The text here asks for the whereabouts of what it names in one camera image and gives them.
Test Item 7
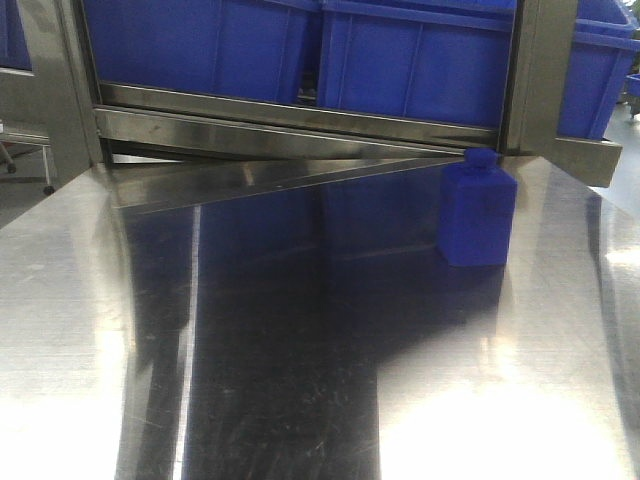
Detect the blue bottle-shaped part right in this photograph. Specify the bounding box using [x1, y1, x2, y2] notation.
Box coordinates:
[437, 148, 518, 267]

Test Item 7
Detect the blue plastic bin left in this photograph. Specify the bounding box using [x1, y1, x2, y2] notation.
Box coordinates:
[83, 1, 320, 103]

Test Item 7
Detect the blue plastic bin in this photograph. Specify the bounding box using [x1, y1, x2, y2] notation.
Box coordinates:
[317, 1, 514, 128]
[557, 1, 639, 141]
[83, 1, 320, 103]

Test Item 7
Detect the blue plastic bin middle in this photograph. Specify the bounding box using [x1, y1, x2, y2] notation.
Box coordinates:
[317, 1, 514, 128]

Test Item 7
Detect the blue plastic bin right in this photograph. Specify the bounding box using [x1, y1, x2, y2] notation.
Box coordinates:
[557, 1, 639, 141]

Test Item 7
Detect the stainless steel rack frame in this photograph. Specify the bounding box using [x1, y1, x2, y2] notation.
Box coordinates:
[1, 1, 621, 187]

